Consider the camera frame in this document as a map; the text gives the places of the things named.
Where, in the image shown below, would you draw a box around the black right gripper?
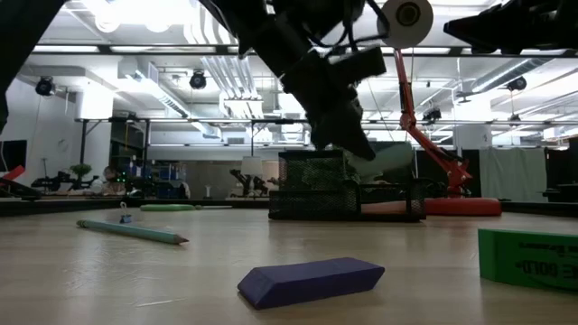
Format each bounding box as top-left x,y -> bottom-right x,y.
443,0 -> 578,50

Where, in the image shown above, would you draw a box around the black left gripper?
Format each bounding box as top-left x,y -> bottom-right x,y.
279,51 -> 377,162

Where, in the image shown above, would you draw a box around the purple eraser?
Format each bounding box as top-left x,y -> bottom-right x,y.
237,256 -> 387,311

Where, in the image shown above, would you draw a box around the green handled scissors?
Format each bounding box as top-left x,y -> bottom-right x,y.
138,203 -> 234,213

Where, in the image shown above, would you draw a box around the green eraser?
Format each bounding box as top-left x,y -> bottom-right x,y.
477,227 -> 578,293

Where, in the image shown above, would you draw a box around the teal pencil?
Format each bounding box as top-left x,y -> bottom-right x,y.
75,218 -> 191,246

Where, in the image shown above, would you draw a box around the black mesh desk organizer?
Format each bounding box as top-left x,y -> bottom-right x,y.
268,150 -> 427,222

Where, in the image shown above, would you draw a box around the black ceiling spotlight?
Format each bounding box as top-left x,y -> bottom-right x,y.
188,70 -> 209,91
34,75 -> 57,98
505,75 -> 528,93

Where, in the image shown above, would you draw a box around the pink sticky note pad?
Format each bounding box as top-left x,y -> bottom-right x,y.
360,200 -> 408,216

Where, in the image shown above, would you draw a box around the white lampshade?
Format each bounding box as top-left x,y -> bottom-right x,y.
240,155 -> 265,177

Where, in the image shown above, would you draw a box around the red desk lamp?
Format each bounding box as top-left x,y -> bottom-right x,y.
378,0 -> 503,218

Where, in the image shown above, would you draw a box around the pale green curtain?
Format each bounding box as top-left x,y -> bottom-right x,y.
479,146 -> 548,203

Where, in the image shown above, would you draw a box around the black cabinet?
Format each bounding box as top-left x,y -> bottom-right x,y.
543,137 -> 578,203

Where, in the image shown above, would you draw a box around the blue storage bins shelf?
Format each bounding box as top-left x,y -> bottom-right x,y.
148,162 -> 189,200

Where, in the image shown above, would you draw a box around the person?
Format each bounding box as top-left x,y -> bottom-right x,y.
89,165 -> 128,197

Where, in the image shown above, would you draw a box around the small background plant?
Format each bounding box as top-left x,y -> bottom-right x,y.
69,162 -> 94,190

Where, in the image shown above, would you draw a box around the red and black device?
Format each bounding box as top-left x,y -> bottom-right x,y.
0,164 -> 42,200

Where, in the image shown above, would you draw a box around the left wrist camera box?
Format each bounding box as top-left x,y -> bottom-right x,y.
331,44 -> 388,86

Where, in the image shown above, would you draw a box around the black background frame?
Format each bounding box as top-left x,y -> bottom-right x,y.
74,116 -> 320,166

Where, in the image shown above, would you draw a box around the black wall monitor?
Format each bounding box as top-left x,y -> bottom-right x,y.
0,139 -> 28,172

